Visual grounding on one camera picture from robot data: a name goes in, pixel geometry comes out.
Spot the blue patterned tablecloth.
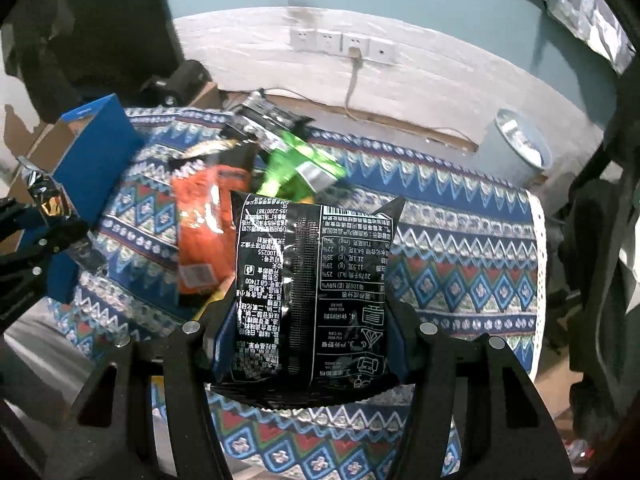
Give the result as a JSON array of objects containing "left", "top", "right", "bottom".
[{"left": 49, "top": 107, "right": 547, "bottom": 479}]

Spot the red orange snack bag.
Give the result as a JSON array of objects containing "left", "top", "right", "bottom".
[{"left": 169, "top": 155, "right": 250, "bottom": 295}]

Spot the grey waste bin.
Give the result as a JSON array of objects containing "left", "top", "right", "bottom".
[{"left": 472, "top": 108, "right": 553, "bottom": 188}]

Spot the silver foil sheet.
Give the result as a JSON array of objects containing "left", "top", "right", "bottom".
[{"left": 544, "top": 0, "right": 636, "bottom": 75}]

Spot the black cylindrical device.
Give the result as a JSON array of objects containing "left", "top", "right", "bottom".
[{"left": 140, "top": 60, "right": 213, "bottom": 107}]

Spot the green snack bag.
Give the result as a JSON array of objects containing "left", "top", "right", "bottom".
[{"left": 257, "top": 130, "right": 346, "bottom": 202}]

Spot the black printed snack bag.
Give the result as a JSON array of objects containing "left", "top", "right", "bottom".
[{"left": 226, "top": 89, "right": 314, "bottom": 140}]

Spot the white wall socket strip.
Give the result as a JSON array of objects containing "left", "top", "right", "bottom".
[{"left": 290, "top": 27, "right": 399, "bottom": 65}]

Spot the blue cardboard box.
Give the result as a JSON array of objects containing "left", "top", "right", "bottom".
[{"left": 1, "top": 94, "right": 144, "bottom": 302}]

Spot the black office chair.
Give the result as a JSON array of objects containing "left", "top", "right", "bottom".
[{"left": 558, "top": 61, "right": 639, "bottom": 450}]

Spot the gold foil snack bag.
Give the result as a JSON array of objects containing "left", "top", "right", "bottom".
[{"left": 17, "top": 156, "right": 108, "bottom": 278}]

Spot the black octopus snack bag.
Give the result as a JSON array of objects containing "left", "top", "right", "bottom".
[{"left": 204, "top": 192, "right": 406, "bottom": 410}]

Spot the beige plug and cable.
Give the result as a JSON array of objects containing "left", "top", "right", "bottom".
[{"left": 259, "top": 45, "right": 476, "bottom": 146}]

